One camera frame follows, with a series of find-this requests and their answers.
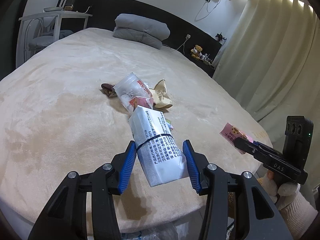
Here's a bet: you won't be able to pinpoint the person's right hand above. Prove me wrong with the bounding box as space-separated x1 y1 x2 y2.
257 170 302 210

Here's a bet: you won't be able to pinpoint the white air conditioner cable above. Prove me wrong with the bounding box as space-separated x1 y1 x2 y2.
195 0 227 21

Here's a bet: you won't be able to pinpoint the cream curtain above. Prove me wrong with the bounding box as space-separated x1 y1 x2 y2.
212 0 320 140

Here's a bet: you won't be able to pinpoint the person's right forearm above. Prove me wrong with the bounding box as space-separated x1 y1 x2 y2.
276 192 319 240

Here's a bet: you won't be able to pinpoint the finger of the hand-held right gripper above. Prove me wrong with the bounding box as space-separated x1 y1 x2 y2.
252 141 285 158
233 137 272 163

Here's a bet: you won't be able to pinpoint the brown snack wrapper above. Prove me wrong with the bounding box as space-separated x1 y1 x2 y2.
101 83 117 97

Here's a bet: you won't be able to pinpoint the small bottles on shelf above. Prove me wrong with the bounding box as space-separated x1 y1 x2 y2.
201 52 215 67

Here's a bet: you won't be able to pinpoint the pink crumpled wrapper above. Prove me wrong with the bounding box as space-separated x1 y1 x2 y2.
130 96 154 110

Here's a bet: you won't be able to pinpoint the white side table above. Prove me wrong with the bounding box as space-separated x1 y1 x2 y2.
19 11 93 63

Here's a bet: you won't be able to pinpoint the white metal chair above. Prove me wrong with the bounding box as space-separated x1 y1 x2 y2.
24 17 73 53

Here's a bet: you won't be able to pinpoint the beige bed blanket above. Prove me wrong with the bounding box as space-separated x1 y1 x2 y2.
0 27 274 233

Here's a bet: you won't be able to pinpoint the grey pillow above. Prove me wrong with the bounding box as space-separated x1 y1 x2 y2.
115 14 170 41
113 26 163 50

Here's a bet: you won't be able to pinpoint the white tissue pack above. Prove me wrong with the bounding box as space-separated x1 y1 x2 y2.
128 105 188 187

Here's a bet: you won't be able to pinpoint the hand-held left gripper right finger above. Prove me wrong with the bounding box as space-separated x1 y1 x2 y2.
182 139 292 240

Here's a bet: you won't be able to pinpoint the clear plastic bag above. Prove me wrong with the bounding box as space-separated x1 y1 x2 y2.
114 72 153 112

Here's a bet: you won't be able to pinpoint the black headboard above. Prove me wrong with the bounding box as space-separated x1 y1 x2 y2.
59 0 223 78

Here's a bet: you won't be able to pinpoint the brown teddy bear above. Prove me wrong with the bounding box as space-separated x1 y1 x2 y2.
190 44 203 60

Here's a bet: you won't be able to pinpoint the white bedside cable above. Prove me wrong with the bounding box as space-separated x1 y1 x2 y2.
162 38 188 55

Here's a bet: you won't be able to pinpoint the pink cookie wrapper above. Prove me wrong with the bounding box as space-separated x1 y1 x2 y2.
219 122 249 154

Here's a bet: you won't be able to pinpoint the beige crumpled wrapper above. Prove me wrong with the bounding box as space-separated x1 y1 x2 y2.
150 78 173 110

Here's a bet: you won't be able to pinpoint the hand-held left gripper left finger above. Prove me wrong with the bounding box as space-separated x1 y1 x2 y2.
27 140 138 240

